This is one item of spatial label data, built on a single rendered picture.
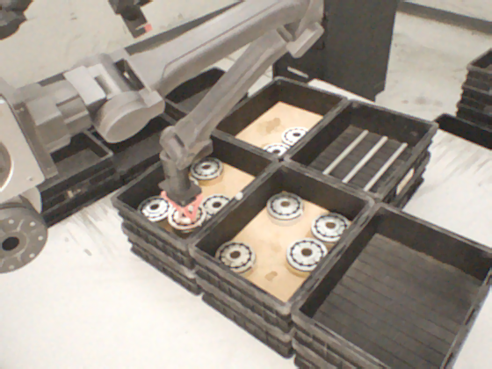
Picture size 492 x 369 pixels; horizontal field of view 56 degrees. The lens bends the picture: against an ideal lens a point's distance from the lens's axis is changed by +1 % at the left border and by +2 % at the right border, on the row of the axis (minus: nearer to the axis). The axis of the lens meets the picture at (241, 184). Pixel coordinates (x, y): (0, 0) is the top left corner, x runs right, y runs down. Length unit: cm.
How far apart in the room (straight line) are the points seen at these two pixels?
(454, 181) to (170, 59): 119
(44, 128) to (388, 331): 81
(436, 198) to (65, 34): 318
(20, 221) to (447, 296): 92
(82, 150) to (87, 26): 192
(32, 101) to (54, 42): 341
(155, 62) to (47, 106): 17
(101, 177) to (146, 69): 144
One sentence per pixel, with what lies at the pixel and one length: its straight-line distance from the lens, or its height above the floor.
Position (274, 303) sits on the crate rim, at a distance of 99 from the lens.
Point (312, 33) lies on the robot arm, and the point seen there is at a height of 141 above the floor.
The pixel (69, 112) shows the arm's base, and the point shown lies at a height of 146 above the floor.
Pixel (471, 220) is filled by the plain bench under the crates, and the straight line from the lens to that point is 155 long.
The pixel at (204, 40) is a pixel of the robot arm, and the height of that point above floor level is 147.
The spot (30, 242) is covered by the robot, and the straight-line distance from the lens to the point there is 99.
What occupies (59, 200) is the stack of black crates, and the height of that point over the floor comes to 50.
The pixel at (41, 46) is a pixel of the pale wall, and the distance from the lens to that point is 399.
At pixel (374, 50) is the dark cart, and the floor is 47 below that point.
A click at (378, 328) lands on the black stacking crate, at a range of 110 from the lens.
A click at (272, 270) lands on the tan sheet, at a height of 83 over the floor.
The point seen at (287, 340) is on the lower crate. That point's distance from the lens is 110.
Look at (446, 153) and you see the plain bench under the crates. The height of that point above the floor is 70.
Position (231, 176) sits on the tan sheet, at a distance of 143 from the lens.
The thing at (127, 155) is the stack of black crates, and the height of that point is 38.
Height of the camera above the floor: 175
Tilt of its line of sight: 41 degrees down
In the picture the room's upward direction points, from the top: 6 degrees counter-clockwise
